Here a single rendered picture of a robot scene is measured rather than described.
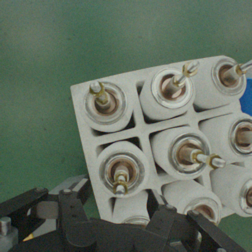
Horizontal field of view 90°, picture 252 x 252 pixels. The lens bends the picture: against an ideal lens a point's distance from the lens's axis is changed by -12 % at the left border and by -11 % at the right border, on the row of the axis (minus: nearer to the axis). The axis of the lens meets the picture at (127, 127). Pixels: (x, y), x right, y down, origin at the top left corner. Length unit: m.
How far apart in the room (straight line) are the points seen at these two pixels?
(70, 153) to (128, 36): 0.48
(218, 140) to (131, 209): 0.20
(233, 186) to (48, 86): 0.61
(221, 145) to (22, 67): 0.69
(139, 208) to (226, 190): 0.18
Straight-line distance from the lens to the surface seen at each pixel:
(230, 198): 0.34
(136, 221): 0.28
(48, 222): 0.29
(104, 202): 0.34
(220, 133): 0.30
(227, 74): 0.31
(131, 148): 0.24
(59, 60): 0.61
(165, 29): 0.66
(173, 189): 0.33
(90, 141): 0.32
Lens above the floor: 0.49
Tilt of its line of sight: 87 degrees down
